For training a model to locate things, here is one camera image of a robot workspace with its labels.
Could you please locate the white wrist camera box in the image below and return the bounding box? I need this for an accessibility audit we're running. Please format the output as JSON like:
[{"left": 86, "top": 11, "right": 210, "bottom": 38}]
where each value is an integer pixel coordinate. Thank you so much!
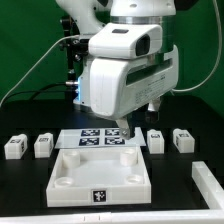
[{"left": 88, "top": 23, "right": 163, "bottom": 59}]

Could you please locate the white cable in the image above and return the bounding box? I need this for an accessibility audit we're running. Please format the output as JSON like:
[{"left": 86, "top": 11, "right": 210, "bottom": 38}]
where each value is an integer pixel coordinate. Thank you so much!
[
  {"left": 0, "top": 34, "right": 81, "bottom": 107},
  {"left": 173, "top": 0, "right": 224, "bottom": 94}
]

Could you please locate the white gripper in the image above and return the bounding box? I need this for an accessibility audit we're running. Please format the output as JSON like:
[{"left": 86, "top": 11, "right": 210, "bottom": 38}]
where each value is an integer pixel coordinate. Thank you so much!
[{"left": 89, "top": 46, "right": 180, "bottom": 140}]

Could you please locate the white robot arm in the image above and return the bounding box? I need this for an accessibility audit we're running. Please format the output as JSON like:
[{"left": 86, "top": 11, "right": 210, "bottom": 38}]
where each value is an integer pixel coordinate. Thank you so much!
[{"left": 56, "top": 0, "right": 179, "bottom": 139}]

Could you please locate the white square tabletop part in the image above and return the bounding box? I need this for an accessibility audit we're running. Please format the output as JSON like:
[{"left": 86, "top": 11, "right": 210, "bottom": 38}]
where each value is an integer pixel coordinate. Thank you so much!
[{"left": 46, "top": 146, "right": 151, "bottom": 207}]

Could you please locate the white cable right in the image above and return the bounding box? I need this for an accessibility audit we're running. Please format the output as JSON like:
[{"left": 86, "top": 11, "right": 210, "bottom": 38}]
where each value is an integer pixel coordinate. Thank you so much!
[{"left": 173, "top": 0, "right": 224, "bottom": 94}]

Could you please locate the white marker sheet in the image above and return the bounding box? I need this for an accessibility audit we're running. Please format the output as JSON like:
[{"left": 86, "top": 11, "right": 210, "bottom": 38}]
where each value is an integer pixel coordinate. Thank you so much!
[{"left": 55, "top": 127, "right": 146, "bottom": 149}]

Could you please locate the black cable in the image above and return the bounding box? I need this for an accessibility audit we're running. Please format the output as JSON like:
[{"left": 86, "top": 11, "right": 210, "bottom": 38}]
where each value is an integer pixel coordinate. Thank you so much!
[{"left": 0, "top": 83, "right": 78, "bottom": 108}]

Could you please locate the white cable left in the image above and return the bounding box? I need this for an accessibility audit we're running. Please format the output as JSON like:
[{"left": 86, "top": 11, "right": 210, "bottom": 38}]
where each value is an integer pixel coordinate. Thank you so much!
[{"left": 0, "top": 34, "right": 81, "bottom": 107}]

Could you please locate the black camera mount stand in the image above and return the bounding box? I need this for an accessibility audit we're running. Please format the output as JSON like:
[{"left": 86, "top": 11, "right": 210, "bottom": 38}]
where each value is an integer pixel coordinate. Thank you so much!
[{"left": 59, "top": 16, "right": 88, "bottom": 100}]

